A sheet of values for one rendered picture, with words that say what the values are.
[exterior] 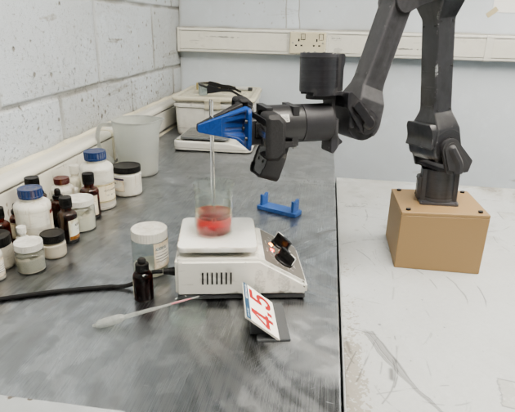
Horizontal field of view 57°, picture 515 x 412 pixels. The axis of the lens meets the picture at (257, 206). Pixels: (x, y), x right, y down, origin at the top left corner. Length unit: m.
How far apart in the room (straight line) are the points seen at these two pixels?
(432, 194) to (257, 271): 0.35
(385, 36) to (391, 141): 1.42
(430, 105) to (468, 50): 1.28
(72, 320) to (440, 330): 0.52
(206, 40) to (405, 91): 0.85
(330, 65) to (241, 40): 1.39
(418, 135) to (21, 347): 0.68
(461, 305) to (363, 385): 0.26
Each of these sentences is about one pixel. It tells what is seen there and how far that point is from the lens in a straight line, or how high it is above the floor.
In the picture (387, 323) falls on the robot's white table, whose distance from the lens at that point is 0.73.
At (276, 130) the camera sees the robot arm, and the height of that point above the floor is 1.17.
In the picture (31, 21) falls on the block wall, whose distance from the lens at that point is 1.21.
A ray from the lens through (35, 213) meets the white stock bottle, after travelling 0.93.
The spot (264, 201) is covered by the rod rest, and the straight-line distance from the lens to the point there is 1.10.
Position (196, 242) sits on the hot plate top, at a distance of 0.73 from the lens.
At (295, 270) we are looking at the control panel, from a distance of 0.76.
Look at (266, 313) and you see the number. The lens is 0.69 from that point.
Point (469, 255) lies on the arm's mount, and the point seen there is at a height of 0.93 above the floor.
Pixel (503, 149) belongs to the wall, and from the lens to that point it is 2.29.
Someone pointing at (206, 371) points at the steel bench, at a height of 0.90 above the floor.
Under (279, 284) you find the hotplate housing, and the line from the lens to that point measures 0.73.
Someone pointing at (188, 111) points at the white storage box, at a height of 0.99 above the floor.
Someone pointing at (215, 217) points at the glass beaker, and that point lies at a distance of 0.72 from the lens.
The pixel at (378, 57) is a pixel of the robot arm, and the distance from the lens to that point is 0.77.
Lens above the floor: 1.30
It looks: 21 degrees down
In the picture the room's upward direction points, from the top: 1 degrees clockwise
